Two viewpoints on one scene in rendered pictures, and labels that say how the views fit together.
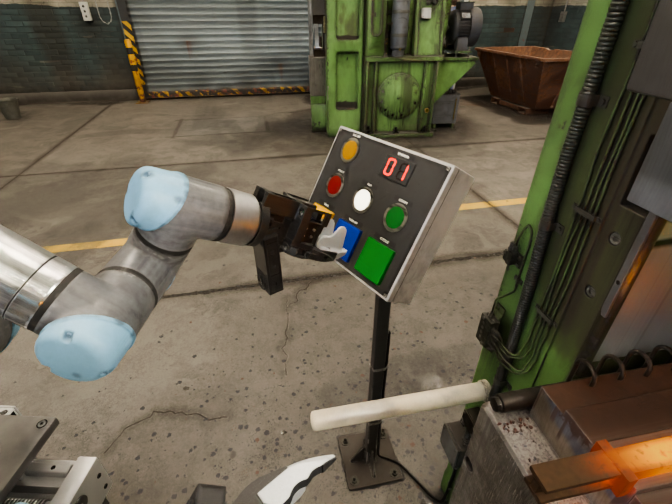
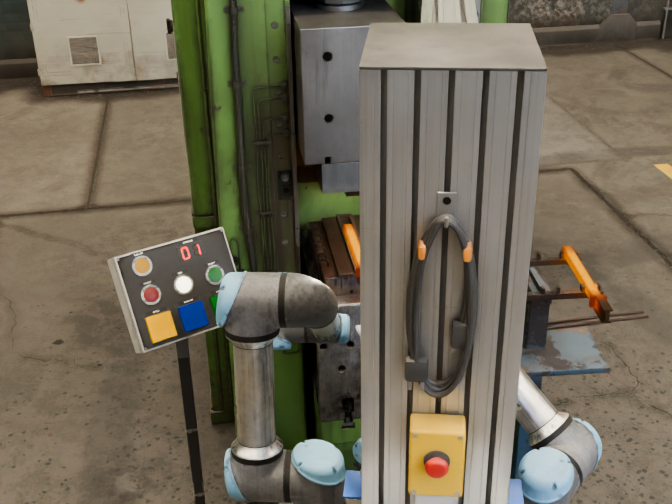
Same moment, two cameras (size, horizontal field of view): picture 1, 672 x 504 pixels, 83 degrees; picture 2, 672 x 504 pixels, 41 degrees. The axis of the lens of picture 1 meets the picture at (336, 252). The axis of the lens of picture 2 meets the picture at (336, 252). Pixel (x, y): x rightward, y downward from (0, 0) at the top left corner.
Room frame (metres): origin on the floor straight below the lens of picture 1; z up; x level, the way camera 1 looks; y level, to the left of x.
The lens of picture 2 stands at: (0.16, 2.18, 2.37)
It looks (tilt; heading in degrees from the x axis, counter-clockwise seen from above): 28 degrees down; 273
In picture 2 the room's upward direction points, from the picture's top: 1 degrees counter-clockwise
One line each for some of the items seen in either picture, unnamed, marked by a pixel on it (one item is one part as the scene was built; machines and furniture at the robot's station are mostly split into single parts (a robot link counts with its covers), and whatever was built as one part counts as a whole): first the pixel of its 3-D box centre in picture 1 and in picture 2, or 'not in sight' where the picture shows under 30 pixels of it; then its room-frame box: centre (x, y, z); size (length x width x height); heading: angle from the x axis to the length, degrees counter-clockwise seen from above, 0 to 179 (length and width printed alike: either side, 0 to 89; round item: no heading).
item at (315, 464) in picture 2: not in sight; (316, 475); (0.31, 0.62, 0.98); 0.13 x 0.12 x 0.14; 179
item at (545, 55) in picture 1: (530, 80); not in sight; (6.84, -3.23, 0.43); 1.89 x 1.20 x 0.85; 12
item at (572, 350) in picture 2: not in sight; (533, 346); (-0.31, -0.27, 0.75); 0.40 x 0.30 x 0.02; 7
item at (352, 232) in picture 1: (345, 240); (193, 316); (0.71, -0.02, 1.01); 0.07 x 0.05 x 0.07; 36
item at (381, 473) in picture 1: (369, 451); not in sight; (0.79, -0.13, 0.05); 0.22 x 0.22 x 0.09; 11
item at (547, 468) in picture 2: not in sight; (545, 485); (-0.19, 0.63, 0.98); 0.13 x 0.12 x 0.14; 56
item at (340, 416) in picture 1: (400, 405); not in sight; (0.57, -0.16, 0.62); 0.44 x 0.05 x 0.05; 101
